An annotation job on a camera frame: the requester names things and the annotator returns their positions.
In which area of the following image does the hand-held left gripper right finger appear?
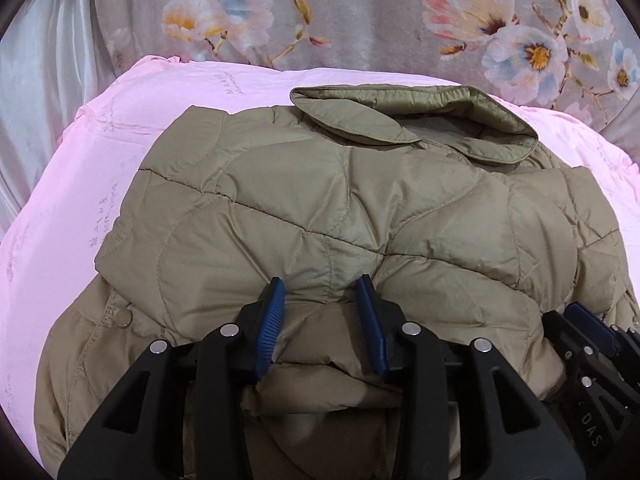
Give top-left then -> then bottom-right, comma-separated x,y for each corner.
354,275 -> 583,480

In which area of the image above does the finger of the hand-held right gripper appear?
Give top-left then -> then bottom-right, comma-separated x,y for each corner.
565,302 -> 640,361
542,310 -> 608,377

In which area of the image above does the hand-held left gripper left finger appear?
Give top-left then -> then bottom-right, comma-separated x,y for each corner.
57,277 -> 288,480

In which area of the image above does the khaki quilted puffer jacket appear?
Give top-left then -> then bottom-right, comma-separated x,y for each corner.
37,85 -> 640,480

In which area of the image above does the pink quilt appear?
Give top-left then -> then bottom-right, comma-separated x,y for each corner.
0,55 -> 636,466

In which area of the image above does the grey floral blanket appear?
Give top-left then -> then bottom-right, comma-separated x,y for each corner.
92,0 -> 640,133

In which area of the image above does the white satin cloth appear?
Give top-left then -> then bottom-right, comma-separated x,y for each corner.
0,0 -> 131,241

